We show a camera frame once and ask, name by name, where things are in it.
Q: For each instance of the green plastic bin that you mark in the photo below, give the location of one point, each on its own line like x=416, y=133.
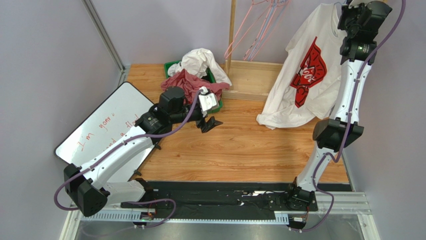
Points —
x=209, y=77

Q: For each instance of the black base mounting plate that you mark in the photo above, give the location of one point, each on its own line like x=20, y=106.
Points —
x=203, y=200

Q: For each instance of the white t-shirt blue print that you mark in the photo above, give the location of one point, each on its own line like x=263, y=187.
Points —
x=197, y=61

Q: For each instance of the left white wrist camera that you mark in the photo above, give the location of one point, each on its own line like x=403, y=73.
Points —
x=208, y=101

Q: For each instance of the dusty pink t-shirt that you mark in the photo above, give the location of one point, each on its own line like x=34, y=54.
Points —
x=191, y=84

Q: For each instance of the white whiteboard black frame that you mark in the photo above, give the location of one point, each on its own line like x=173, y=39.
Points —
x=104, y=126

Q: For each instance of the wooden rack left post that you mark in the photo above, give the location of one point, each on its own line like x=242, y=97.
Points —
x=228, y=52

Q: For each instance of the wooden rack base tray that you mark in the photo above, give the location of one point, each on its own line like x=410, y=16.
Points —
x=251, y=80

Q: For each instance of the light blue wire hanger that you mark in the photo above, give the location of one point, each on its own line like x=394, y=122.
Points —
x=270, y=18

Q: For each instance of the left aluminium corner profile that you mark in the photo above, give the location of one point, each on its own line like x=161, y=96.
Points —
x=98, y=23

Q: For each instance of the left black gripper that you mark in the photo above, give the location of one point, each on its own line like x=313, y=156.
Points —
x=211, y=124

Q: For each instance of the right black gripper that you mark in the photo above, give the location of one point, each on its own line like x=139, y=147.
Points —
x=348, y=18

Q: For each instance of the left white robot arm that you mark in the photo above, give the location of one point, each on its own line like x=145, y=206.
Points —
x=86, y=187

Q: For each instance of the white t-shirt red print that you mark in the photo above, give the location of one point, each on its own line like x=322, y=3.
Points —
x=308, y=83

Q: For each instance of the aluminium frame rail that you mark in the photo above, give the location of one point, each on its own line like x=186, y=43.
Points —
x=320, y=214

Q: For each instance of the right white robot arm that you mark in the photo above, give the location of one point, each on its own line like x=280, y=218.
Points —
x=361, y=22

